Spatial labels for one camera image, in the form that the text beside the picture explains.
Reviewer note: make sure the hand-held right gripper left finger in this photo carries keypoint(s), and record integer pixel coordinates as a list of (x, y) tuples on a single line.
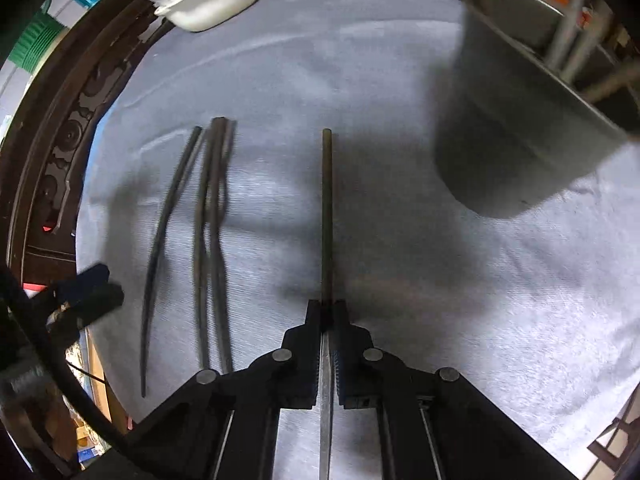
[(314, 360)]

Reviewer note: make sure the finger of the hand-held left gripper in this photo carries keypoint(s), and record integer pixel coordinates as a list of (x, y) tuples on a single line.
[(90, 279), (102, 300)]

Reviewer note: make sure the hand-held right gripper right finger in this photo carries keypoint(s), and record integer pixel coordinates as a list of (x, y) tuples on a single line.
[(345, 360)]

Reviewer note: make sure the grey table cloth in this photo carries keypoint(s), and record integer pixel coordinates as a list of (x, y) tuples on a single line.
[(390, 85)]

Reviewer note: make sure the green thermos jug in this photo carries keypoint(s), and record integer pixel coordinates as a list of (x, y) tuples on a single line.
[(37, 42)]

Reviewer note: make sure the pile of dark chopsticks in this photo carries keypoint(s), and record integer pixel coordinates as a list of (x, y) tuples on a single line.
[(215, 210)]

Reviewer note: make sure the dark metal chopstick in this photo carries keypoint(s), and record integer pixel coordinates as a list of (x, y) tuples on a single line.
[(590, 45), (567, 25), (327, 210), (612, 85)]

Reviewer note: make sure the grey metal chopstick holder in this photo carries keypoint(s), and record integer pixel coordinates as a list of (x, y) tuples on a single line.
[(500, 135)]

